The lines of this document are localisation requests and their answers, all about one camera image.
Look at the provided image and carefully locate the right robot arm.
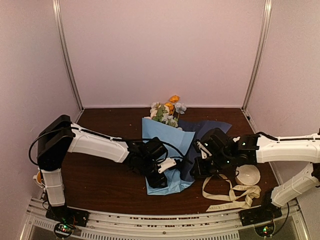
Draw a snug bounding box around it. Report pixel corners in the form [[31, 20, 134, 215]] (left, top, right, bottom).
[[190, 128, 320, 221]]

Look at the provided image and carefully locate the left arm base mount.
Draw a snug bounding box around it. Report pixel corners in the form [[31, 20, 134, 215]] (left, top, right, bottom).
[[45, 206, 90, 227]]

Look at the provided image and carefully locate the right aluminium frame post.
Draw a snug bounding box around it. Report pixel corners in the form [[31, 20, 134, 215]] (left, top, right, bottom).
[[241, 0, 273, 111]]

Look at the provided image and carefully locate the left aluminium frame post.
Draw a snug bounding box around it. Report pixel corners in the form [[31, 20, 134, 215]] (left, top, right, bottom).
[[52, 0, 84, 112]]

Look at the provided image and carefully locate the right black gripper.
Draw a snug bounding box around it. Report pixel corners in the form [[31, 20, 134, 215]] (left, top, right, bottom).
[[190, 151, 233, 178]]

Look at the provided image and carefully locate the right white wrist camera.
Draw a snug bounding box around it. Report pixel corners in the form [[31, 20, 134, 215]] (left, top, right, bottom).
[[193, 139, 212, 159]]

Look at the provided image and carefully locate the round white bowl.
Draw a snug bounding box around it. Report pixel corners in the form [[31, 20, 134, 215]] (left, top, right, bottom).
[[235, 164, 261, 186]]

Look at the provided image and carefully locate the aluminium frame post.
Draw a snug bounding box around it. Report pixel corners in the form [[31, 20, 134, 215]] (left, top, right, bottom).
[[52, 0, 84, 112], [241, 0, 273, 111]]

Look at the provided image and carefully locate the front aluminium rail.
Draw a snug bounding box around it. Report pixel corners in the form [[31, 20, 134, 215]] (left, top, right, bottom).
[[18, 197, 310, 240]]

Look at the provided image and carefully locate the blue wrapping paper sheet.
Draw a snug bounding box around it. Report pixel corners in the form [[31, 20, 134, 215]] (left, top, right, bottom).
[[142, 117, 232, 196]]

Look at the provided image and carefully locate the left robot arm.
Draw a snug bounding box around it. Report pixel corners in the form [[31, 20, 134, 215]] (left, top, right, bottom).
[[33, 114, 168, 222]]

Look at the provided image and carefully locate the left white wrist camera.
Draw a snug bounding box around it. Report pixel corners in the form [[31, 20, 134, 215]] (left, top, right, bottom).
[[157, 157, 177, 174]]

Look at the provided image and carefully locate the beige printed ribbon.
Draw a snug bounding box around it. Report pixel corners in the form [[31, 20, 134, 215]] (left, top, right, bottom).
[[202, 174, 261, 212]]

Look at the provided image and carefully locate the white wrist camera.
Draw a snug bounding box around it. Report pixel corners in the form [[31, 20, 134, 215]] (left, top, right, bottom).
[[157, 157, 177, 174], [193, 139, 212, 159]]

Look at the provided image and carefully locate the patterned cup orange inside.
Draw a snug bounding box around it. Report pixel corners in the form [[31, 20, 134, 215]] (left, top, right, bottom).
[[32, 170, 44, 188]]

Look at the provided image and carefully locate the cream rose fake flower stem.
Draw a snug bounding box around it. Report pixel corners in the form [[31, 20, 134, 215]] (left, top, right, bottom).
[[150, 102, 170, 124]]

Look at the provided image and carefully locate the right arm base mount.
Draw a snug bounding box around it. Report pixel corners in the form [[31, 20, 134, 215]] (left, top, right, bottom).
[[239, 206, 283, 226]]

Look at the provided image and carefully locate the orange fake flower stem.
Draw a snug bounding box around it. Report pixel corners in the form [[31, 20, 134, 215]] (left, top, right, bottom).
[[164, 95, 182, 119]]

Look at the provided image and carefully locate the light blue fake flower stem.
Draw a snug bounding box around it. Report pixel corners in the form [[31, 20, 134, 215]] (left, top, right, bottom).
[[160, 102, 187, 128]]

